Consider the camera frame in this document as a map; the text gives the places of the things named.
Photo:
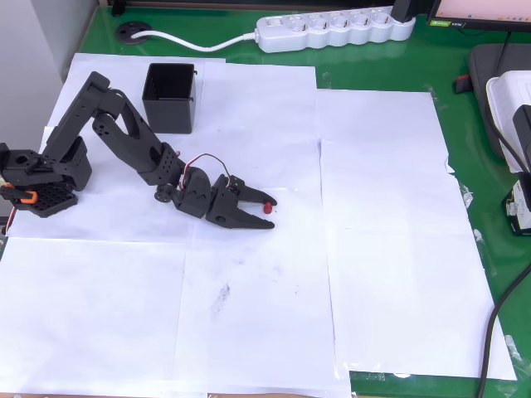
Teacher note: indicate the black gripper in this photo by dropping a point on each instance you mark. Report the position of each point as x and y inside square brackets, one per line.
[225, 204]

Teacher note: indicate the small red object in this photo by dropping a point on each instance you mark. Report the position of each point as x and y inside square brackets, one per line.
[269, 207]

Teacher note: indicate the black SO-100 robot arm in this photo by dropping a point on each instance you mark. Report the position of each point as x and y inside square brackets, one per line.
[124, 132]

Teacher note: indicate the black square cup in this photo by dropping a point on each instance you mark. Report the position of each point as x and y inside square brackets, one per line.
[170, 112]

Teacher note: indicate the white paper sheet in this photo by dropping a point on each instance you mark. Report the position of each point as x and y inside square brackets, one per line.
[124, 215]
[74, 66]
[83, 311]
[257, 103]
[406, 269]
[373, 116]
[257, 311]

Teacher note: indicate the white power strip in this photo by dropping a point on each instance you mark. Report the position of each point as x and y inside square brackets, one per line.
[336, 31]

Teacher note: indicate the orange black clamp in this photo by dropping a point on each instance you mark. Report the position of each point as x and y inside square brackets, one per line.
[22, 195]

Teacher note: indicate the black stand foot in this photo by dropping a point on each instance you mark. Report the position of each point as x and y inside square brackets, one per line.
[118, 8]

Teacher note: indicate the black plug adapter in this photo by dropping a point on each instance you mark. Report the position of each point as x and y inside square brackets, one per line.
[402, 9]

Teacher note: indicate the dark grey pad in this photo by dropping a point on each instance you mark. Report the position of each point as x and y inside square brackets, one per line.
[483, 74]

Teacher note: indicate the white foam container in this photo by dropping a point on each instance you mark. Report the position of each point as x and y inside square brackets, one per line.
[504, 99]

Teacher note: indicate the black device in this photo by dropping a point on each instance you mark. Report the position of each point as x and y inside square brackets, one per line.
[523, 132]

